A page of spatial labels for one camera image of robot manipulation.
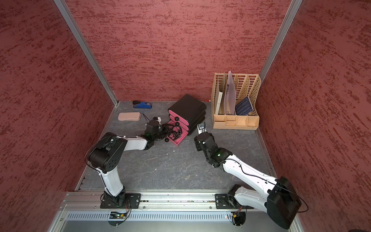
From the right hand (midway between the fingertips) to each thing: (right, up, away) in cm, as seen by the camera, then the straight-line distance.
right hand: (201, 138), depth 82 cm
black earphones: (-18, +2, +15) cm, 23 cm away
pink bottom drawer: (-11, 0, +15) cm, 18 cm away
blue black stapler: (-48, +22, +32) cm, 61 cm away
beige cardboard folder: (+13, +31, +7) cm, 35 cm away
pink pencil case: (-54, +12, +27) cm, 61 cm away
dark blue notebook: (+33, +19, +20) cm, 43 cm away
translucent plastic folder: (+25, +28, +25) cm, 45 cm away
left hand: (-17, +4, +13) cm, 22 cm away
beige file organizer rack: (+36, +36, +21) cm, 55 cm away
